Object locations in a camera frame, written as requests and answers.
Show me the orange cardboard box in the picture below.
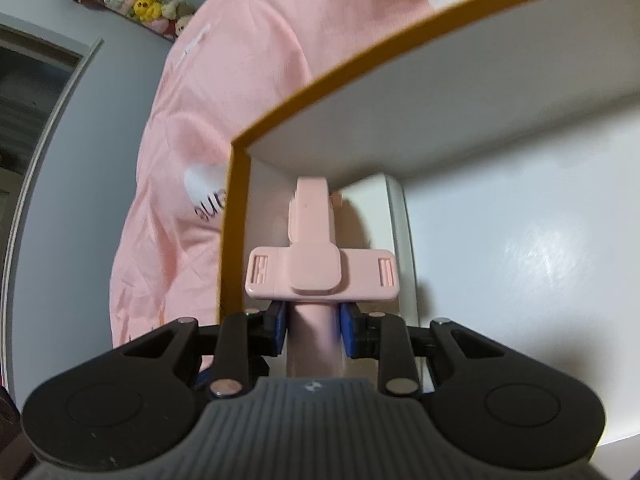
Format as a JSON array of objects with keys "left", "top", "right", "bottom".
[{"left": 218, "top": 0, "right": 640, "bottom": 463}]

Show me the pink printed blanket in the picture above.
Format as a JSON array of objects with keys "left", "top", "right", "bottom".
[{"left": 108, "top": 0, "right": 623, "bottom": 352}]

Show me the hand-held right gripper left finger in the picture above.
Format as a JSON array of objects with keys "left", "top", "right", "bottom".
[{"left": 122, "top": 301, "right": 288, "bottom": 400}]

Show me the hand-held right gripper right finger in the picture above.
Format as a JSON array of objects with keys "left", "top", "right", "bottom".
[{"left": 338, "top": 302, "right": 507, "bottom": 397}]

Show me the window with grey frame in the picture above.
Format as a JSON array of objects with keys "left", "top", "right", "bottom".
[{"left": 0, "top": 12, "right": 104, "bottom": 403}]

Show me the pink phone holder stick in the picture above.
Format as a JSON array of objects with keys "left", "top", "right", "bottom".
[{"left": 244, "top": 176, "right": 401, "bottom": 382}]

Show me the hanging column of plush toys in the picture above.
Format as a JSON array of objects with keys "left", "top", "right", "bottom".
[{"left": 47, "top": 0, "right": 197, "bottom": 42}]

